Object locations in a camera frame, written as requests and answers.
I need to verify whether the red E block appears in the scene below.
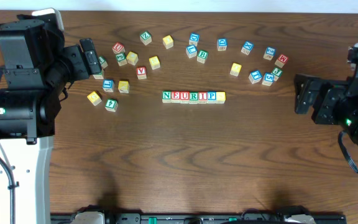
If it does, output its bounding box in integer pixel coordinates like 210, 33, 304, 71
171, 91, 180, 103

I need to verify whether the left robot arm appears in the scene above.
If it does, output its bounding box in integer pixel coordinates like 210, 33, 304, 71
0, 8, 102, 223

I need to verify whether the red I block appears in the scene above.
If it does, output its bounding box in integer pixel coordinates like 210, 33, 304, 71
198, 91, 208, 104

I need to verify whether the blue 2 block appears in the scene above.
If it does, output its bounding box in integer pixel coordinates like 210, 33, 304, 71
263, 47, 276, 60

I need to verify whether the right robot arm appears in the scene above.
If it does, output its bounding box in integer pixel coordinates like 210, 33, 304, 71
294, 43, 358, 174

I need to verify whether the green B block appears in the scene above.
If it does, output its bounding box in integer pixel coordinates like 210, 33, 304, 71
197, 50, 209, 63

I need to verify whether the yellow block beside blue L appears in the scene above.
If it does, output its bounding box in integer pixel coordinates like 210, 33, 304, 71
118, 80, 130, 93

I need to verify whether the blue X block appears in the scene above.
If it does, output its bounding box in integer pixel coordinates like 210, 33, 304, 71
241, 41, 254, 55

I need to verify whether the red u block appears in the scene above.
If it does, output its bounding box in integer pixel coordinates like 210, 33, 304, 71
180, 91, 190, 104
112, 42, 126, 54

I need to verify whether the yellow block top centre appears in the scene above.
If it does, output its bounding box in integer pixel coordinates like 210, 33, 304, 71
163, 35, 174, 49

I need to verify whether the blue 5 block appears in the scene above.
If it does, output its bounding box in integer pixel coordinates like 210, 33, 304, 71
262, 73, 275, 86

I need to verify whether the blue P block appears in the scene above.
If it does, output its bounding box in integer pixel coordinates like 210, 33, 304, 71
207, 91, 216, 104

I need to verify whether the blue d block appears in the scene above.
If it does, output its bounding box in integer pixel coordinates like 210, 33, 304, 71
189, 33, 200, 47
217, 38, 227, 51

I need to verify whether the yellow block left of S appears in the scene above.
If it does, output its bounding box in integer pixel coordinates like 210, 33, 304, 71
126, 51, 139, 66

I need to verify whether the blue L block left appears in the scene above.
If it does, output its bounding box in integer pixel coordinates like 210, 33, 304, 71
103, 80, 114, 92

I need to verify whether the green 4 block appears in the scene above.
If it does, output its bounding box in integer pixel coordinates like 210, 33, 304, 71
105, 99, 118, 112

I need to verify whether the blue D block upper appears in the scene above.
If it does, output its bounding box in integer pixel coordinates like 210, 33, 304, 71
189, 33, 200, 47

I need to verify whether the red M block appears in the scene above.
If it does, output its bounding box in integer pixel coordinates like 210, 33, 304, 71
275, 54, 288, 68

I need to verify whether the yellow O block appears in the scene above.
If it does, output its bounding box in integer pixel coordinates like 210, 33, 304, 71
229, 63, 242, 77

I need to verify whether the green R block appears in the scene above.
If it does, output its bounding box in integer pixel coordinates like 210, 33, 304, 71
189, 92, 198, 104

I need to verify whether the green N block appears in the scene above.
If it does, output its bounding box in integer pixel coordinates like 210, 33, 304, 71
162, 91, 172, 103

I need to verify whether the yellow block beside S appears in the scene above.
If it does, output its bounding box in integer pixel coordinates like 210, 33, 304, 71
149, 56, 160, 70

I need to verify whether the yellow block far left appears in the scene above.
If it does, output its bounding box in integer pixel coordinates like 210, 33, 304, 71
87, 91, 102, 106

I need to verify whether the green J block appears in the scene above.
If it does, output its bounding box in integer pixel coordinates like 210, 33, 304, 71
272, 67, 283, 81

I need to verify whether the blue T block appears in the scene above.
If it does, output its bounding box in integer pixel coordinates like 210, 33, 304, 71
249, 70, 262, 84

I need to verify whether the green block under left gripper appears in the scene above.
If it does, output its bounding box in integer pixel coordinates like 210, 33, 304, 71
99, 56, 108, 69

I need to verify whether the red A block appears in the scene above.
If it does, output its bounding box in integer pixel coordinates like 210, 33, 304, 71
136, 67, 147, 80

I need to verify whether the blue L block right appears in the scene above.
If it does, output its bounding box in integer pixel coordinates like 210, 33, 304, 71
186, 45, 198, 58

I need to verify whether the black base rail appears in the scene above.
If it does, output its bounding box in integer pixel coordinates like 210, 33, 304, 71
50, 205, 347, 224

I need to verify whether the green G block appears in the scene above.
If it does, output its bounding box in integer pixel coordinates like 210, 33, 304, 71
115, 52, 127, 66

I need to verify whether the green Z block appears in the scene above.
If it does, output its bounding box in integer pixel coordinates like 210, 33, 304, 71
140, 31, 152, 45

